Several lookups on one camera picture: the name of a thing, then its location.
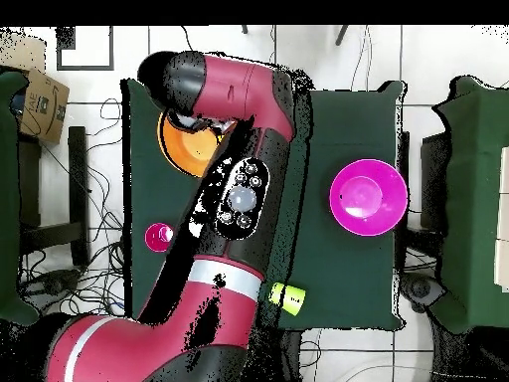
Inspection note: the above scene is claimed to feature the large pink plastic bowl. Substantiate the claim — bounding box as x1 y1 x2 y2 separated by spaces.
328 158 410 238

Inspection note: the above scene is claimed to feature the black computer tower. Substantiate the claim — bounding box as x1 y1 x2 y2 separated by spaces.
420 131 452 234

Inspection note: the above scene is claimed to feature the printed cardboard box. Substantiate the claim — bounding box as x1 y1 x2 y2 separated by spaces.
18 68 72 145

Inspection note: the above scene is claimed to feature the black floor cable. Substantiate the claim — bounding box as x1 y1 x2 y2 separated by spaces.
180 26 195 53

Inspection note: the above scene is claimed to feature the green cloth covered side table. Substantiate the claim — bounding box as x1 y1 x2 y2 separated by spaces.
0 70 41 328
431 75 509 335

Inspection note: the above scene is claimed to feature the plain cardboard box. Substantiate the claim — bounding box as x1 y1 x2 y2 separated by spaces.
0 31 49 75

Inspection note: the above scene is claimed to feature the green plastic cup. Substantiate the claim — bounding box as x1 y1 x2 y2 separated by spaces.
268 282 306 316

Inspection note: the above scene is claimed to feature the tangle of cables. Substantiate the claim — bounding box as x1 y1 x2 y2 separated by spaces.
17 96 134 317

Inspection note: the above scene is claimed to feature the dark wooden stool frame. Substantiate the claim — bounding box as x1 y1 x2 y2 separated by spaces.
397 130 411 273
17 125 90 268

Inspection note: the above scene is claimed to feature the red plastic cup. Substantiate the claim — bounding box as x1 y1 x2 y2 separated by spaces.
143 222 175 254

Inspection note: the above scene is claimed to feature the black square frame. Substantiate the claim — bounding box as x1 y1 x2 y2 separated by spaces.
56 26 115 72

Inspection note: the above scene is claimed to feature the large orange plastic bowl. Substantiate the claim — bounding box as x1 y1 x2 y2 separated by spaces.
156 110 239 178

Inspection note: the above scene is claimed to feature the dark green tablecloth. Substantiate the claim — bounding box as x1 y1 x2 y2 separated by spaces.
120 78 407 331

